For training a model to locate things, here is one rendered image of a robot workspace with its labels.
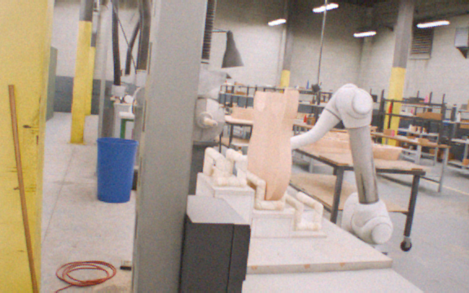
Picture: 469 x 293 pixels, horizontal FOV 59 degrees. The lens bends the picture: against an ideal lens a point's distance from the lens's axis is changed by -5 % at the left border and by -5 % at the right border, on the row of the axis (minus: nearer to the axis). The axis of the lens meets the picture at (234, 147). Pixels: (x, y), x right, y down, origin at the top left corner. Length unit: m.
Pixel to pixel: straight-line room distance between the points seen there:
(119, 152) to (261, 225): 3.70
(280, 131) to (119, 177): 3.84
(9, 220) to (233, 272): 1.92
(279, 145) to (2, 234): 1.41
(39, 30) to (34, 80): 0.22
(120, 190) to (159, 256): 4.84
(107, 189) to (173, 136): 4.87
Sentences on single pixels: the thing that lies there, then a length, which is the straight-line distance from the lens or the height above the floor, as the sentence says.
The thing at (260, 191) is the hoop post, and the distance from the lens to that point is 1.55.
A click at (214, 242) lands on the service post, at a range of 0.37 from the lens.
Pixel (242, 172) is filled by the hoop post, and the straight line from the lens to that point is 1.51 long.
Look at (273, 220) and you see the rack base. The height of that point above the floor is 1.00.
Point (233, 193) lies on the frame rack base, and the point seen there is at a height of 1.09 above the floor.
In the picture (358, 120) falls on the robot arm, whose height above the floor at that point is 1.36.
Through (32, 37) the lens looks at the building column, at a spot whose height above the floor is 1.58.
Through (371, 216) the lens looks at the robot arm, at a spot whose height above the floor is 0.92.
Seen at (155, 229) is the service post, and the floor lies 1.31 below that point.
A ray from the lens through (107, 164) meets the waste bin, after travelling 5.16.
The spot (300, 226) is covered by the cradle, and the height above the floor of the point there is 0.97.
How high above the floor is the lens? 1.43
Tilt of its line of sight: 7 degrees down
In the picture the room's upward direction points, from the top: 6 degrees clockwise
